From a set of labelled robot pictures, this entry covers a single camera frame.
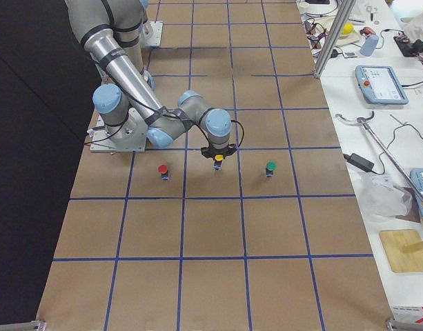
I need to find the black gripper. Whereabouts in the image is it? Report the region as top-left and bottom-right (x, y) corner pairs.
(200, 143), (237, 161)

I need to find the yellow push button switch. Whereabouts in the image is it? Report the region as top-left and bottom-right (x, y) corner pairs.
(213, 154), (225, 170)

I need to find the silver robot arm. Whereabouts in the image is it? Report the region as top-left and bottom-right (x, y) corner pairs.
(67, 1), (238, 161)

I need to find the black right power adapter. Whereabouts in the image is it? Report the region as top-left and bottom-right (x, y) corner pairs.
(347, 153), (374, 172)

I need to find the metal reacher grabber tool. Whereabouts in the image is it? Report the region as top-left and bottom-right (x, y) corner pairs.
(335, 111), (423, 205)

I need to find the clear plastic bag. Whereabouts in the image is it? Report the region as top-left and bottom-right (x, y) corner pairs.
(353, 172), (415, 223)

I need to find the yellow lemon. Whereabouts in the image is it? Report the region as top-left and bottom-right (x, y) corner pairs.
(341, 23), (354, 36)

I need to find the blue plastic cup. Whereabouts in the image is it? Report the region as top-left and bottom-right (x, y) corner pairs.
(359, 34), (380, 57)

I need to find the wooden cutting board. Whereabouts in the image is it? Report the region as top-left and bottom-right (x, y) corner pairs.
(379, 230), (423, 273)

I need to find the red push button switch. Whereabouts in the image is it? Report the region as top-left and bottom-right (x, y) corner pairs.
(158, 164), (170, 181)

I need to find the green push button switch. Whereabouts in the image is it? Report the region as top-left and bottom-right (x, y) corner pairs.
(265, 161), (277, 178)

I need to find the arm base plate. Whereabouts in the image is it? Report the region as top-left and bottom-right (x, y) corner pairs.
(89, 108), (148, 153)
(140, 21), (164, 48)

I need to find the aluminium frame post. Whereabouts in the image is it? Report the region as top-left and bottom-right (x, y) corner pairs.
(313, 0), (356, 79)

